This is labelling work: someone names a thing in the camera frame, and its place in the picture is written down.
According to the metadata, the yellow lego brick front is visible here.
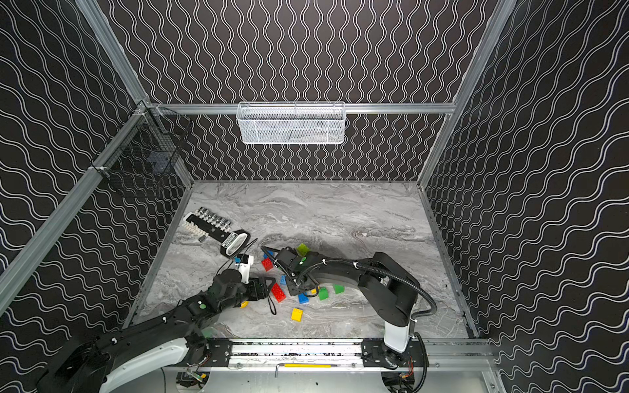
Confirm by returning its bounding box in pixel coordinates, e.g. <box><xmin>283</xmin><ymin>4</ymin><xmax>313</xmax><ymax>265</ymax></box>
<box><xmin>291</xmin><ymin>308</ymin><xmax>304</xmax><ymax>322</ymax></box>

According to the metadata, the black socket set holder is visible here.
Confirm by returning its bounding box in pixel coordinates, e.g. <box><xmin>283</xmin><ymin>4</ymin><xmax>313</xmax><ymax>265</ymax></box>
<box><xmin>183</xmin><ymin>207</ymin><xmax>251</xmax><ymax>258</ymax></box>

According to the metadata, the red long lego brick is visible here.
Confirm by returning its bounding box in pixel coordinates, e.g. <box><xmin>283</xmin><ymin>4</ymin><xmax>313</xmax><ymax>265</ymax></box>
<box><xmin>271</xmin><ymin>283</ymin><xmax>287</xmax><ymax>303</ymax></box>

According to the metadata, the black wire mesh basket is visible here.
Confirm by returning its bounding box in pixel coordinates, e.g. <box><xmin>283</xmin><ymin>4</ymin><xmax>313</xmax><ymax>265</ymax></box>
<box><xmin>95</xmin><ymin>102</ymin><xmax>192</xmax><ymax>200</ymax></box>

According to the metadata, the white wire mesh basket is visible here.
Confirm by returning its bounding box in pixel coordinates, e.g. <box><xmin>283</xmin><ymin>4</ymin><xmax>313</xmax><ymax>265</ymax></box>
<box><xmin>236</xmin><ymin>102</ymin><xmax>347</xmax><ymax>145</ymax></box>

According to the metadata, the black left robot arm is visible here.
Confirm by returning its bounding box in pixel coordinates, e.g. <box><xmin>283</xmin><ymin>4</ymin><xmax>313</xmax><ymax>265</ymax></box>
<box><xmin>36</xmin><ymin>269</ymin><xmax>276</xmax><ymax>392</ymax></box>

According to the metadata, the lime green long lego brick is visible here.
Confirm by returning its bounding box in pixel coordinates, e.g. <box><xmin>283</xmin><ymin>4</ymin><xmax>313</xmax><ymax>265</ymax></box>
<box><xmin>296</xmin><ymin>243</ymin><xmax>310</xmax><ymax>257</ymax></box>

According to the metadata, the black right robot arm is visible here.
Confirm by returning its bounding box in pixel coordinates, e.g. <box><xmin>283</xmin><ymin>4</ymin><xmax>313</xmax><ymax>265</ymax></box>
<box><xmin>260</xmin><ymin>246</ymin><xmax>438</xmax><ymax>354</ymax></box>

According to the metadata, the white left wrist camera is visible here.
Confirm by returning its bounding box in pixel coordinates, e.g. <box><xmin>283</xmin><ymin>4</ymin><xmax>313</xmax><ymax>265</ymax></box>
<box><xmin>234</xmin><ymin>253</ymin><xmax>255</xmax><ymax>284</ymax></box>

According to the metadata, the blue long lego brick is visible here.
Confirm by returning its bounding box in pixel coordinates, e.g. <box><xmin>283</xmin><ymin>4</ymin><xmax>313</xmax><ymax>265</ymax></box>
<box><xmin>297</xmin><ymin>294</ymin><xmax>309</xmax><ymax>305</ymax></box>

